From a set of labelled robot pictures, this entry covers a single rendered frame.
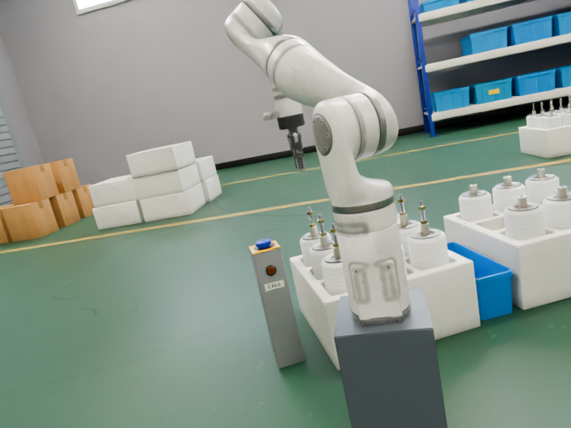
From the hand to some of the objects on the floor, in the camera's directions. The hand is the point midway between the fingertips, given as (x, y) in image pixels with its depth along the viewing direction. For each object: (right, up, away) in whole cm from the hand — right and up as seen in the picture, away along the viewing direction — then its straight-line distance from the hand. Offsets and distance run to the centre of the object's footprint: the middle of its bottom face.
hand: (299, 165), depth 131 cm
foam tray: (+181, +29, +172) cm, 252 cm away
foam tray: (+23, -44, +1) cm, 50 cm away
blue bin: (+49, -38, +2) cm, 62 cm away
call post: (-3, -52, -11) cm, 54 cm away
